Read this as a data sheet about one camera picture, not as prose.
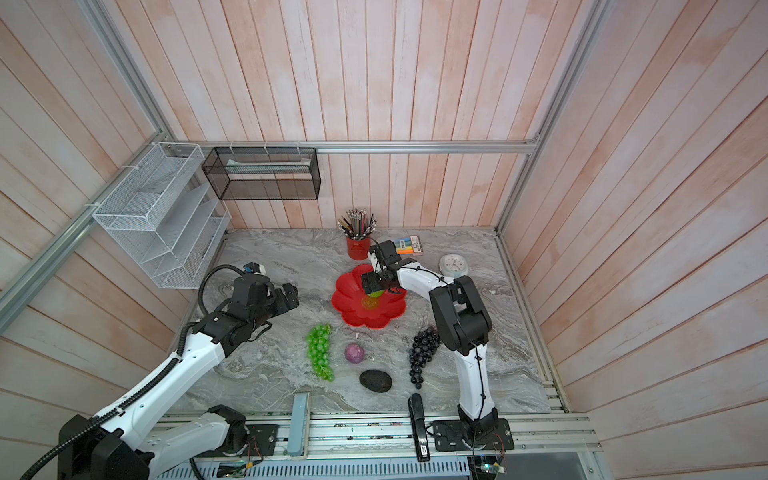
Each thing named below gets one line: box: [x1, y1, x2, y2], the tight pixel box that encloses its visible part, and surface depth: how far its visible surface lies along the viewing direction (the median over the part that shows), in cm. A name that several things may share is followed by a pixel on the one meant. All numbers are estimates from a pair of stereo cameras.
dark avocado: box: [359, 370, 392, 393], surface depth 81 cm
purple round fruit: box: [344, 342, 365, 364], surface depth 85 cm
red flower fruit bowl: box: [332, 264, 407, 329], surface depth 100 cm
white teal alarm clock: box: [438, 254, 469, 279], surface depth 109 cm
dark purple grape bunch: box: [409, 326, 442, 389], surface depth 87 cm
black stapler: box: [408, 393, 430, 463], surface depth 74 cm
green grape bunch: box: [307, 323, 335, 382], surface depth 87 cm
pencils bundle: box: [337, 208, 377, 240], surface depth 105 cm
